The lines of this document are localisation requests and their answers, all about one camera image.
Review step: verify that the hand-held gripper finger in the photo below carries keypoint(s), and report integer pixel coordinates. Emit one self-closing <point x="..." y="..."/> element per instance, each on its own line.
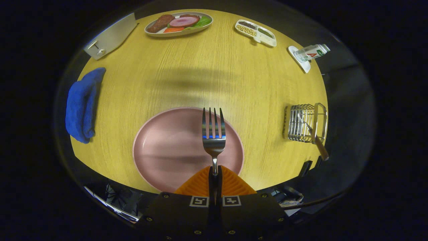
<point x="219" y="187"/>
<point x="211" y="186"/>

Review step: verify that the pink plate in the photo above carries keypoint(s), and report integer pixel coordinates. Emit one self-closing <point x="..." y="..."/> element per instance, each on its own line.
<point x="167" y="150"/>

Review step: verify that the black table edge clamp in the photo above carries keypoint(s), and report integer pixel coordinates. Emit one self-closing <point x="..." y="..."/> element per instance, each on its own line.
<point x="318" y="161"/>
<point x="305" y="168"/>

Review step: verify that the white square coaster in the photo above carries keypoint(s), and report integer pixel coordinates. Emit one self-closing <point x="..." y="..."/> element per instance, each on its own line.
<point x="302" y="65"/>

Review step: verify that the blue towel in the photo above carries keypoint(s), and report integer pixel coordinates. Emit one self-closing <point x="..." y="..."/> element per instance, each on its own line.
<point x="80" y="107"/>

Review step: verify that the white divided tray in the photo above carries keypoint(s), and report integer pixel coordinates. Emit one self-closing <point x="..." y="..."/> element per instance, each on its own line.
<point x="267" y="40"/>

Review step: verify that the grey food plate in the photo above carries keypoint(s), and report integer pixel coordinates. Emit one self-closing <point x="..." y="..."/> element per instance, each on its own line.
<point x="200" y="30"/>

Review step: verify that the pile of yellow beans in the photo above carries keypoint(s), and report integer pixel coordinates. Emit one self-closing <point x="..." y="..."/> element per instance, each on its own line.
<point x="246" y="30"/>

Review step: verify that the orange carrot piece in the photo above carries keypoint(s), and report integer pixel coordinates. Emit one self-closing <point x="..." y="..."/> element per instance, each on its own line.
<point x="174" y="29"/>

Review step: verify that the pile of green beans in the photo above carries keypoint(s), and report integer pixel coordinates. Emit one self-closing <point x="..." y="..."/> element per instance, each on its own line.
<point x="265" y="32"/>

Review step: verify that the white drink bottle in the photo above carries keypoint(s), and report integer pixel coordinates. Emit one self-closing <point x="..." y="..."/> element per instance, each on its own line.
<point x="312" y="53"/>

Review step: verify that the green lettuce leaf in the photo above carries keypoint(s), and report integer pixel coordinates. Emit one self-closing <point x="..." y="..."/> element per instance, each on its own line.
<point x="204" y="21"/>

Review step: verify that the pile of dark brown beans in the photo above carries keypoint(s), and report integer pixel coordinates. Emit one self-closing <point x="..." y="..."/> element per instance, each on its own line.
<point x="247" y="24"/>

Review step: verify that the pink ham slice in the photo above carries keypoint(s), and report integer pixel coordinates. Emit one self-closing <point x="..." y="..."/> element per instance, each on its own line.
<point x="184" y="21"/>

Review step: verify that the large brown steak piece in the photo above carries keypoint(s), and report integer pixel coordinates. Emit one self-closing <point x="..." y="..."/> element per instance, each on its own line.
<point x="160" y="23"/>

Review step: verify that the small brown meat piece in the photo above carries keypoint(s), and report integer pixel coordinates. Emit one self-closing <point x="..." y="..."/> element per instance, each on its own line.
<point x="189" y="16"/>

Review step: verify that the white toaster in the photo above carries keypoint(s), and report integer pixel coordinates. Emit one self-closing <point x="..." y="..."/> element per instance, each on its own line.
<point x="112" y="36"/>

